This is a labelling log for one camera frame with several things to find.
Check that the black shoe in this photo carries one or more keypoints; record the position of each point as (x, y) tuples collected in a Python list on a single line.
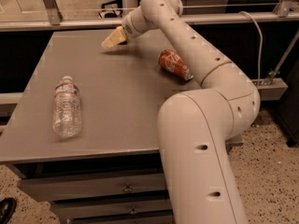
[(7, 209)]

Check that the red cola can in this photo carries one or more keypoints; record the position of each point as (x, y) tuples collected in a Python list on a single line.
[(170, 61)]

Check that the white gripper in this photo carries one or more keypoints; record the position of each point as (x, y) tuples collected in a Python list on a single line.
[(127, 29)]

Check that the black office chair base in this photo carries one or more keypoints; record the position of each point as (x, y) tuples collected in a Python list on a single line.
[(115, 8)]

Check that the clear plastic water bottle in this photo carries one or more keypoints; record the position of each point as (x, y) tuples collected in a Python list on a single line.
[(66, 108)]

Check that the grey drawer cabinet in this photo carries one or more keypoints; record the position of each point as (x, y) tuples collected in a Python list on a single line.
[(111, 172)]

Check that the grey metal railing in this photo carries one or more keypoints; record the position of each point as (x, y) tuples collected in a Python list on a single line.
[(41, 14)]

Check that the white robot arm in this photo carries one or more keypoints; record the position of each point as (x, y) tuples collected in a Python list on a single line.
[(193, 126)]

